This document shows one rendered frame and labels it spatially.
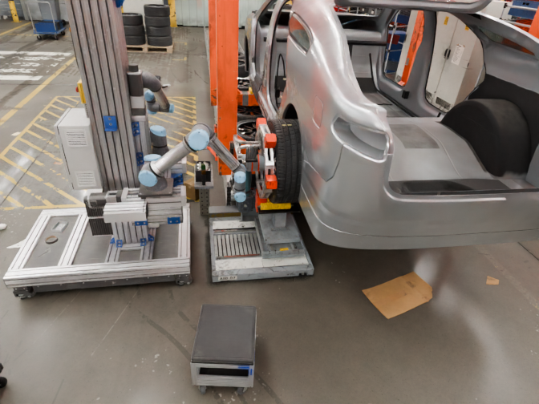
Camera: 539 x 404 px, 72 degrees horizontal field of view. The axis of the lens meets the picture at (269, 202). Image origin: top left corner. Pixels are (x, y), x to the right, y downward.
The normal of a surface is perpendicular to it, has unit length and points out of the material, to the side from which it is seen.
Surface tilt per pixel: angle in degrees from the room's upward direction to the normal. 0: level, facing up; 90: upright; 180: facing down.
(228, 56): 90
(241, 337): 0
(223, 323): 0
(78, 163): 90
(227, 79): 90
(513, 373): 0
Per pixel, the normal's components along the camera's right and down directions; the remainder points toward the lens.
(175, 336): 0.06, -0.84
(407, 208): 0.02, 0.55
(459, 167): 0.11, -0.60
